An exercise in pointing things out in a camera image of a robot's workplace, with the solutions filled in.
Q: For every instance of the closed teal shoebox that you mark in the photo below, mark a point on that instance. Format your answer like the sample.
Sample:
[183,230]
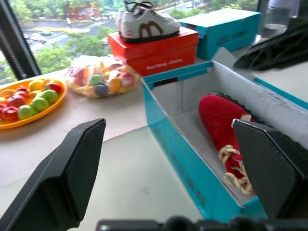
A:
[228,31]

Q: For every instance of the yellow toy lemon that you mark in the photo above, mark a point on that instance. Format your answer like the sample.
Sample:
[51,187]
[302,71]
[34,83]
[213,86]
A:
[36,85]

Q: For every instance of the black window frame post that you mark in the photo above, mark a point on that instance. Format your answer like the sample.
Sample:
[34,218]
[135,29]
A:
[14,41]

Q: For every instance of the clear bag of toy fruit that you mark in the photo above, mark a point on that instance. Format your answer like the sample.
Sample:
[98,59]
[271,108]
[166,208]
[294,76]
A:
[101,81]

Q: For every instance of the clear plastic bottle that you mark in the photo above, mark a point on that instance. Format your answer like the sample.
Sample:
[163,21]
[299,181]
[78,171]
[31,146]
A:
[276,16]

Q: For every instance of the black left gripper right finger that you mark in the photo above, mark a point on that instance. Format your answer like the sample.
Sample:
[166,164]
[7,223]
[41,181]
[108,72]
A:
[272,168]

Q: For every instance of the white shoe with brown logo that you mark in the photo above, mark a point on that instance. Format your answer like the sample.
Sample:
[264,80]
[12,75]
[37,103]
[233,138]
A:
[154,20]

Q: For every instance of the green toy apple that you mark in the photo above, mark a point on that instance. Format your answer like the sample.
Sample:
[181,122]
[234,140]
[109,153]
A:
[49,96]
[26,112]
[39,104]

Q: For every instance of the red toy apple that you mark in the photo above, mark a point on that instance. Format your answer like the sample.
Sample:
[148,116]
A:
[55,87]
[9,113]
[15,101]

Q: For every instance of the open teal shoebox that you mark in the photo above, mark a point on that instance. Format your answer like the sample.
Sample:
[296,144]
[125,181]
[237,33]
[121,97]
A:
[168,137]

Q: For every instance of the orange-red shoebox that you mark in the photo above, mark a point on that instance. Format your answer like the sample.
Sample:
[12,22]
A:
[156,55]

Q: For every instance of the orange oval plate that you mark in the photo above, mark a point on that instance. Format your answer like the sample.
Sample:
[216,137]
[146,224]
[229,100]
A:
[26,123]

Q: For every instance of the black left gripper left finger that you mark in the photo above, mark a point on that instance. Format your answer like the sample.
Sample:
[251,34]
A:
[60,173]

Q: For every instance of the red shoe with cream laces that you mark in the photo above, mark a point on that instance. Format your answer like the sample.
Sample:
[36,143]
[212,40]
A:
[216,115]

